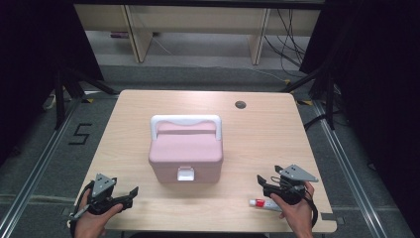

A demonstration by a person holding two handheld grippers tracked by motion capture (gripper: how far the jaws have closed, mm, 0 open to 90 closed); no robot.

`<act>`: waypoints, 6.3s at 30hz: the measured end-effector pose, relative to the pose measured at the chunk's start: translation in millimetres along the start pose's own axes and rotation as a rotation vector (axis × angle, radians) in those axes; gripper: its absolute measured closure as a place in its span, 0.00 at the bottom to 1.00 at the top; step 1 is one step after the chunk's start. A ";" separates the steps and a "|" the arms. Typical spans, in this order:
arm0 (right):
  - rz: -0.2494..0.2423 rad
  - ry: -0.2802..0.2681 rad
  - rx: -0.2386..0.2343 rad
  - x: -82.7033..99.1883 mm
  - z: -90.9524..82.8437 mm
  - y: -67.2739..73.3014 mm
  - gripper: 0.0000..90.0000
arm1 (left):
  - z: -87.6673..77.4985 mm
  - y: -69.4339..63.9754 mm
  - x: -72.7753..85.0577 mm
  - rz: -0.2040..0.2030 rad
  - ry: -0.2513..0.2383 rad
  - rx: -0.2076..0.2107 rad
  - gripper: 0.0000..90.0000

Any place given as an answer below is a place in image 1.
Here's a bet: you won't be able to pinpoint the black hanging cables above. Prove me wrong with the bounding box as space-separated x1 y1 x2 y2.
262 8 307 79

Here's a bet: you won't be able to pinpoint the beige wooden desk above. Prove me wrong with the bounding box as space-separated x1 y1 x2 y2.
73 3 321 65

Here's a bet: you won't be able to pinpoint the metal floor rail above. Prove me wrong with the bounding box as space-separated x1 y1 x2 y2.
0 98 83 238
312 98 388 238

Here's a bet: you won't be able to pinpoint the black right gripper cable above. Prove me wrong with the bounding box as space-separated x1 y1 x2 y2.
305 194 319 229

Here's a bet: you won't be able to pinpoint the black curtain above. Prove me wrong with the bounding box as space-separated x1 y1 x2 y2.
0 0 104 167
299 0 420 236

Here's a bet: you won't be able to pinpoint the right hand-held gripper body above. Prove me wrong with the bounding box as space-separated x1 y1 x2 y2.
262 164 320 206

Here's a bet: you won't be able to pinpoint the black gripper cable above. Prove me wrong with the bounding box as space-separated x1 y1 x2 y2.
68 179 96 238
305 194 319 229

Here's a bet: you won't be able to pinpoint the person's right hand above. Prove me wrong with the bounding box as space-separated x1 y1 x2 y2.
270 181 315 238

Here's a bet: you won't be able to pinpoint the person's left hand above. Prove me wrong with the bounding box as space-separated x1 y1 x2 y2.
73 189 125 238

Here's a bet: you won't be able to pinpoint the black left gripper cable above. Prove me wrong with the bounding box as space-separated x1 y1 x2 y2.
68 179 96 238

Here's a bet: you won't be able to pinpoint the pink box with white handle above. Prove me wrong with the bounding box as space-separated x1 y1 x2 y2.
148 114 225 184

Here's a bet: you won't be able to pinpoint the black metal stand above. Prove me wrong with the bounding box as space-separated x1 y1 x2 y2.
279 65 337 131
53 65 121 131

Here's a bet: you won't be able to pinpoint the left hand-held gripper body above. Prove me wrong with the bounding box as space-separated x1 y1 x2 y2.
86 173 133 216

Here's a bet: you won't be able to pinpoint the white tube with red band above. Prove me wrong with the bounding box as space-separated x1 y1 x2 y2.
249 197 283 213

